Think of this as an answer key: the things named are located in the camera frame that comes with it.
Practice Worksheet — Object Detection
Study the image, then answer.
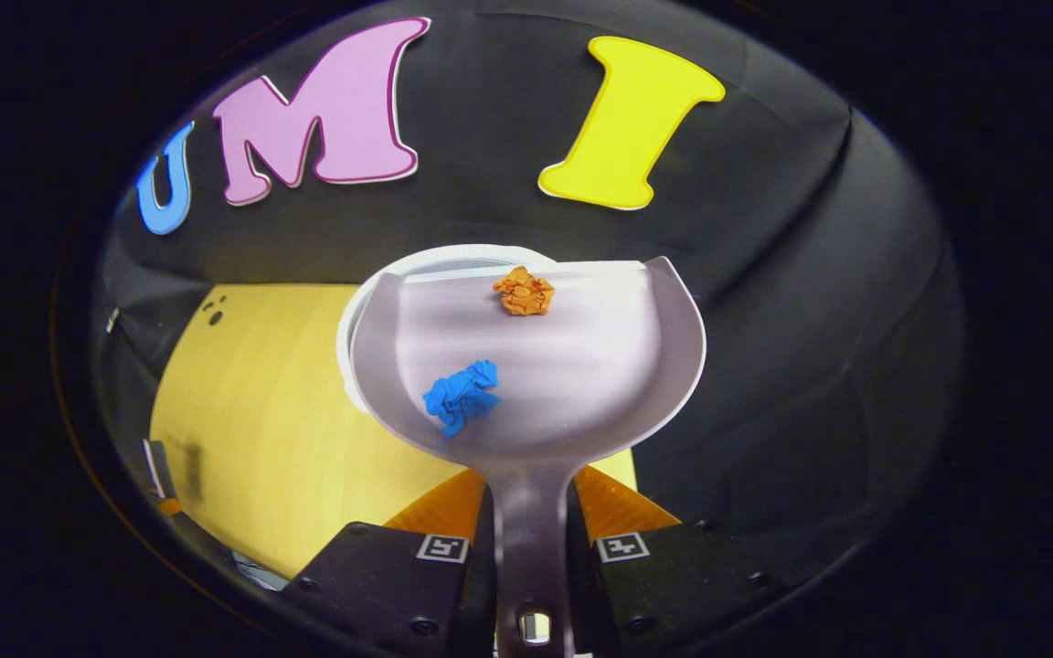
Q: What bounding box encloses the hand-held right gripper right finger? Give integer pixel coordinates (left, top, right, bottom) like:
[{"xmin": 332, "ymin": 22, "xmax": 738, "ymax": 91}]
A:
[{"xmin": 568, "ymin": 464, "xmax": 806, "ymax": 658}]

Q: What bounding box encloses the orange paper scrap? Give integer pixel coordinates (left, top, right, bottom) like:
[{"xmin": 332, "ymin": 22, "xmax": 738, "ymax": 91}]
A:
[{"xmin": 493, "ymin": 266, "xmax": 557, "ymax": 317}]

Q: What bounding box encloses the yellow wooden desktop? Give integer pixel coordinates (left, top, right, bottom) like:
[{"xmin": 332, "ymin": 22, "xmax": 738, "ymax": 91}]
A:
[{"xmin": 150, "ymin": 283, "xmax": 642, "ymax": 578}]

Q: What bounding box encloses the black backdrop cloth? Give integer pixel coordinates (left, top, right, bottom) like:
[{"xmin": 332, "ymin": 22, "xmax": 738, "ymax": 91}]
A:
[{"xmin": 92, "ymin": 0, "xmax": 966, "ymax": 586}]

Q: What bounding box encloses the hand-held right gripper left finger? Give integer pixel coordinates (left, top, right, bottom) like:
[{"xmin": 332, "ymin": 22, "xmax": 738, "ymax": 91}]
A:
[{"xmin": 282, "ymin": 468, "xmax": 495, "ymax": 658}]

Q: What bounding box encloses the grey plastic dustpan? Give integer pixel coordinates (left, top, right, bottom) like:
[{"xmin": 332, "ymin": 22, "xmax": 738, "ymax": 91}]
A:
[{"xmin": 348, "ymin": 256, "xmax": 707, "ymax": 658}]

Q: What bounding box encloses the blue paper scrap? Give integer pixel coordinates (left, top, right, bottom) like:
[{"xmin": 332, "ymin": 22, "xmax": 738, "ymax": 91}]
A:
[{"xmin": 422, "ymin": 359, "xmax": 501, "ymax": 439}]

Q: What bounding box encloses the white ribbed cup garbage bin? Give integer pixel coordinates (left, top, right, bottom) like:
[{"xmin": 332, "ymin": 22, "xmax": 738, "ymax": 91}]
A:
[{"xmin": 335, "ymin": 244, "xmax": 557, "ymax": 414}]

